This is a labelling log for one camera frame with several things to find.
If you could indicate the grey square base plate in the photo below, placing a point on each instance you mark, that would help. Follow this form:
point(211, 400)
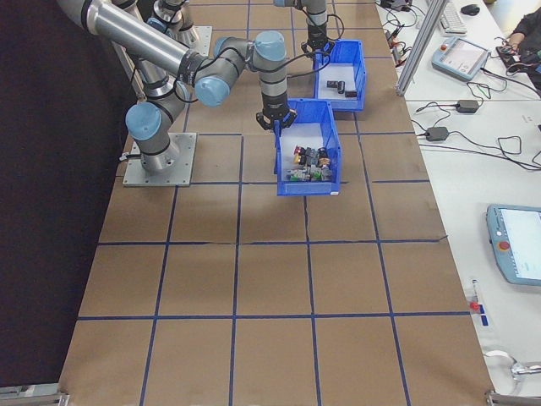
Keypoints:
point(205, 42)
point(186, 169)

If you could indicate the red push button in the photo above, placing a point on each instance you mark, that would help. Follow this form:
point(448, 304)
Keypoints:
point(298, 150)

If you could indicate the aluminium profile post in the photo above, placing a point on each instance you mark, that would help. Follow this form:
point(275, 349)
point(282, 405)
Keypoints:
point(418, 48)

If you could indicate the aluminium frame bar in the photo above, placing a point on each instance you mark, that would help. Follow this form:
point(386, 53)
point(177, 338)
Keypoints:
point(34, 395)

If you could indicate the aluminium frame corner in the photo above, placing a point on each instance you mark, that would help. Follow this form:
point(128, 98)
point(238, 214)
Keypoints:
point(507, 399)

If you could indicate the white strip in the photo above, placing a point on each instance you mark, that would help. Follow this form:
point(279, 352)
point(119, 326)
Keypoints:
point(496, 353)

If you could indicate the blue plastic button bin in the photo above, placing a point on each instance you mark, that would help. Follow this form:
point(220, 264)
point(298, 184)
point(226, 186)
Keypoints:
point(304, 189)

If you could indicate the yellow push button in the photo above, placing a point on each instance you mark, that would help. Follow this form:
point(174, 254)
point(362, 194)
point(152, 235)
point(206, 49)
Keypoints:
point(298, 159)

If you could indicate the black power adapter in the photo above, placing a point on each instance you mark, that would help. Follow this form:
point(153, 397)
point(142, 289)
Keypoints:
point(468, 106)
point(436, 133)

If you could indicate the light blue teach pendant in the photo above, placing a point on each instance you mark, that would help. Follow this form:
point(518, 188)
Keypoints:
point(520, 245)
point(462, 59)

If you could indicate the blue plastic capacitor bin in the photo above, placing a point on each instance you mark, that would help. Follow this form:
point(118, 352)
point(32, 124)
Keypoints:
point(338, 105)

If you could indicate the black parts in bin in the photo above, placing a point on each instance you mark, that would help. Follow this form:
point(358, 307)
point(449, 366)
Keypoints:
point(338, 69)

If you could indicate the bystander bare hand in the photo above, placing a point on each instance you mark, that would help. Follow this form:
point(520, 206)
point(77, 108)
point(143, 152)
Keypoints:
point(515, 40)

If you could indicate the dark grey box device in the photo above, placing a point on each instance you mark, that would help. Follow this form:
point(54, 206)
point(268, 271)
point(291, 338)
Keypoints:
point(399, 4)

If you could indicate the black electronics box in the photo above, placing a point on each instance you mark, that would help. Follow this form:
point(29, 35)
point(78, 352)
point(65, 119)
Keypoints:
point(509, 54)

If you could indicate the silver metal clamp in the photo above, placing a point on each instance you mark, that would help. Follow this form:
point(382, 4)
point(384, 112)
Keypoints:
point(524, 369)

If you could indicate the black computer mouse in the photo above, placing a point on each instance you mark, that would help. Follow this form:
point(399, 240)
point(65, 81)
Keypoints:
point(470, 8)

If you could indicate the white green switch block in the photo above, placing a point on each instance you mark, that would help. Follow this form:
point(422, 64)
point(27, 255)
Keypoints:
point(325, 174)

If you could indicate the small grey usb hub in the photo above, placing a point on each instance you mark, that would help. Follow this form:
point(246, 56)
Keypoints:
point(399, 54)
point(389, 34)

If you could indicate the black frame cover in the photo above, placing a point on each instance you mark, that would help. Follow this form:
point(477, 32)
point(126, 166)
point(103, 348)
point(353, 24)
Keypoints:
point(42, 190)

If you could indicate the black orange switch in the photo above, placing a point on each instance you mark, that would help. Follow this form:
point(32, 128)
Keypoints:
point(323, 156)

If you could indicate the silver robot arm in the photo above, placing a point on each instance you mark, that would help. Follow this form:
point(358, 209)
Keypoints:
point(139, 42)
point(317, 19)

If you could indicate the small colourful parts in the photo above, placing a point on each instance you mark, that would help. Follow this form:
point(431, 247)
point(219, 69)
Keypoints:
point(304, 135)

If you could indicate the dark sleeved forearm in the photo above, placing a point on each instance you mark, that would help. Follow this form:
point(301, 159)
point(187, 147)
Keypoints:
point(530, 25)

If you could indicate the white keyboard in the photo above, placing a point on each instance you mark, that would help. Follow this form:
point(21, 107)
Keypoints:
point(453, 19)

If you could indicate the dark brown cylindrical capacitor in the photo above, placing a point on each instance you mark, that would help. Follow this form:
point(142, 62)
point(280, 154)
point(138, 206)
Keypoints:
point(331, 83)
point(341, 86)
point(351, 94)

